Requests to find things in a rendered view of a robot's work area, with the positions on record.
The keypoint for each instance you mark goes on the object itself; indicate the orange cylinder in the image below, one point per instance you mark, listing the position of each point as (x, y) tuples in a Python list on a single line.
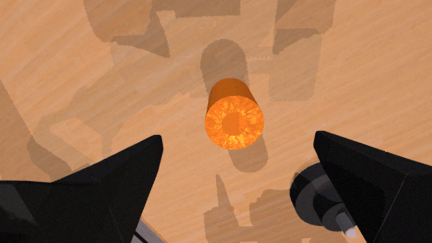
[(233, 119)]

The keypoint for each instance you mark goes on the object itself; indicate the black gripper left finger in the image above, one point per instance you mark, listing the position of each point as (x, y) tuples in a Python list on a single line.
[(101, 203)]

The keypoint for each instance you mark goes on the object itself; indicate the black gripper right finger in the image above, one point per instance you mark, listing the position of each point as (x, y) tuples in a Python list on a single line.
[(388, 196)]

